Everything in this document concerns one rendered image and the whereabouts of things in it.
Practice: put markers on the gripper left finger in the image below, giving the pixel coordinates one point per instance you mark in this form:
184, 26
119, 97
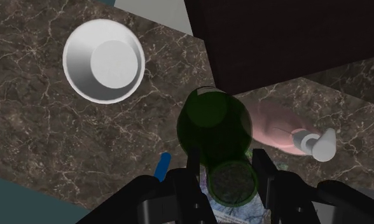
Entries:
162, 198

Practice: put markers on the blue pen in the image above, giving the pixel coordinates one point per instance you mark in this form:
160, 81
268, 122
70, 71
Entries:
162, 167

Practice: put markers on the green glass bottle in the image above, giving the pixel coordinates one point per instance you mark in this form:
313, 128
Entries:
215, 130

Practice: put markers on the white bowl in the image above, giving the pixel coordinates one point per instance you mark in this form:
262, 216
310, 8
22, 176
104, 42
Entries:
104, 61

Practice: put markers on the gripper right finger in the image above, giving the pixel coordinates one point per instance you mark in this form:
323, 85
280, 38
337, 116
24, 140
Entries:
295, 195

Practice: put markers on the pink pump dispenser bottle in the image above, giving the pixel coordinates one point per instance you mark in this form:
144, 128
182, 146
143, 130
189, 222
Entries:
277, 127

